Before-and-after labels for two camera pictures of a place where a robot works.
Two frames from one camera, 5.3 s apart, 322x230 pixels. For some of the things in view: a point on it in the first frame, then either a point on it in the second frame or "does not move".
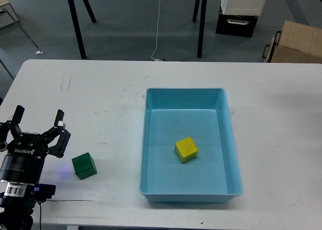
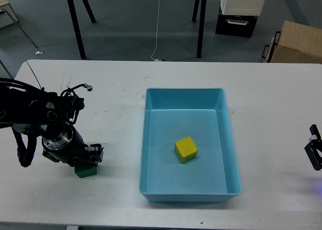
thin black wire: (48, 199) → (37, 80)
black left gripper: (24, 160) → (68, 144)
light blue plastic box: (171, 115) does not move
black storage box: (237, 25) does not move
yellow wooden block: (185, 149) does not move
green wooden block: (84, 166) does not move
